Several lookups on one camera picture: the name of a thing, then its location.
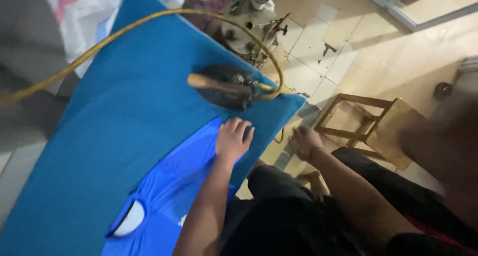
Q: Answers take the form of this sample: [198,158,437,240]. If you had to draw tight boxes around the grey window frame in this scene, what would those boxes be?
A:
[355,0,478,32]

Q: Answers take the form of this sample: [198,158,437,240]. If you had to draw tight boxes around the yellow steam hose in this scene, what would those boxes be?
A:
[0,9,296,106]

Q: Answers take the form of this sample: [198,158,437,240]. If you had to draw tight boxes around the person's black shorts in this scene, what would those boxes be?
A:
[218,147,478,256]

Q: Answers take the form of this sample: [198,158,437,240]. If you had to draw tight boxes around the grey metal table frame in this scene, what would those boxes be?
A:
[274,103,320,171]

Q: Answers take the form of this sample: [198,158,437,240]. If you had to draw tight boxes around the teal ironing board cover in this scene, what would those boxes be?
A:
[0,0,307,256]

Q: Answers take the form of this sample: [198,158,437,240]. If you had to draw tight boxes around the grey metal steam boiler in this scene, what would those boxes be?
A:
[183,0,292,68]

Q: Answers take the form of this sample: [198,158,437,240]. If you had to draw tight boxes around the white woven sack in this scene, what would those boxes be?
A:
[43,0,129,78]

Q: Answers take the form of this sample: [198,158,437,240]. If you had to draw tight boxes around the steam iron with wooden handle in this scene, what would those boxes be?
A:
[187,65,270,111]

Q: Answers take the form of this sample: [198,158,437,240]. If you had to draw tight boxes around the wooden stool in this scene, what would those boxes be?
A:
[314,93,427,171]

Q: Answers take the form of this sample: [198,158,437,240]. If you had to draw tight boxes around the person's bare leg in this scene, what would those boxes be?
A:
[295,170,331,197]

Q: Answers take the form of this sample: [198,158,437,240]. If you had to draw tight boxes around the bright blue sports shirt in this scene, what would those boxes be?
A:
[101,116,243,256]

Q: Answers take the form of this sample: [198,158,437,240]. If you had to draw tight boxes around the small dark round object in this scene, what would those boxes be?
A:
[433,81,455,100]

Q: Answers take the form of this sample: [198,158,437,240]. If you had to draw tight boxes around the dark brown bulky object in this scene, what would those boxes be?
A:
[400,95,478,227]

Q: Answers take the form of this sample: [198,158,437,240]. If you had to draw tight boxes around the person's left hand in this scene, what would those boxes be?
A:
[215,117,255,165]

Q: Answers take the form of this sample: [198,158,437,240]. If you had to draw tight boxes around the person's right hand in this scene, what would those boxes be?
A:
[289,126,325,163]

